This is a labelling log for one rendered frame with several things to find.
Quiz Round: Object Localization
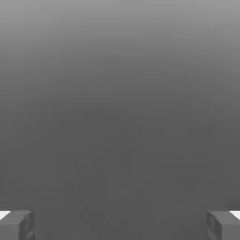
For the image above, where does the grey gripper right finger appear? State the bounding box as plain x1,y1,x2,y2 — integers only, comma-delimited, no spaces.
205,210,240,240

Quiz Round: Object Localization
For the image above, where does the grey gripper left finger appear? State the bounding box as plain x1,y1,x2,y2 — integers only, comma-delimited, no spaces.
0,210,36,240

